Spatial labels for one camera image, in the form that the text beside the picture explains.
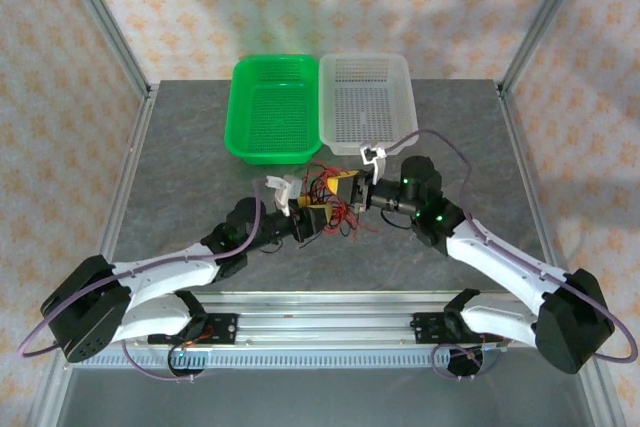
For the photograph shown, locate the aluminium frame post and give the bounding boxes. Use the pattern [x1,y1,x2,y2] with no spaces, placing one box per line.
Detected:
[497,0,596,98]
[52,0,154,98]

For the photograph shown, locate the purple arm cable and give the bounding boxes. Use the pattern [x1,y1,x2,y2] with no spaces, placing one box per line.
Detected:
[17,185,265,383]
[382,129,632,382]

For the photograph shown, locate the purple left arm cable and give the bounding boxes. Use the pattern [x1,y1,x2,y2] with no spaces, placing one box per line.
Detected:
[17,185,265,383]

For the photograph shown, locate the grey slotted cable duct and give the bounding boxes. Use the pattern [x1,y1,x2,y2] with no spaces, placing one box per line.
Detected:
[92,350,504,369]

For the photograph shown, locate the white plastic basket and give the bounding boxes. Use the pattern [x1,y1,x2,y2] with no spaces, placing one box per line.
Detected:
[317,52,420,157]

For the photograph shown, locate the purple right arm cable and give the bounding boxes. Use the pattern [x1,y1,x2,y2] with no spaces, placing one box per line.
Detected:
[382,129,632,382]

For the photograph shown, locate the green plastic basket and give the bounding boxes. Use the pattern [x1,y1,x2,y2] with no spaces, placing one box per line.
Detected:
[222,54,324,167]

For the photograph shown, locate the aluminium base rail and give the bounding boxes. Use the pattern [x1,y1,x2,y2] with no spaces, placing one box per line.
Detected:
[122,290,511,349]

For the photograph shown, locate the aluminium side rail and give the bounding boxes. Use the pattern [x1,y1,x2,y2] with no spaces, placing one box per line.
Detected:
[27,84,161,427]
[494,81,629,427]

